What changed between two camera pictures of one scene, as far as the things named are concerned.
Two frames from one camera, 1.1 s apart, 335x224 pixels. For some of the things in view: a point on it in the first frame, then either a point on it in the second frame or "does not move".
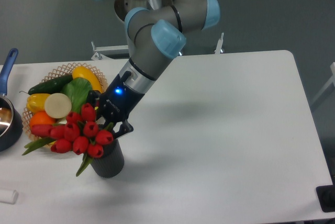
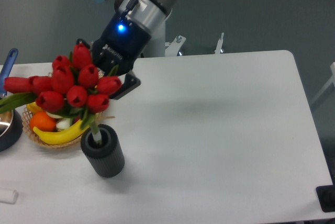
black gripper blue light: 118,104 -> 120,45
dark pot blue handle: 11,123 does not move
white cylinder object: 9,196 does not move
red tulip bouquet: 79,134 -> 76,89
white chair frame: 332,80 does not move
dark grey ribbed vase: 112,162 does not move
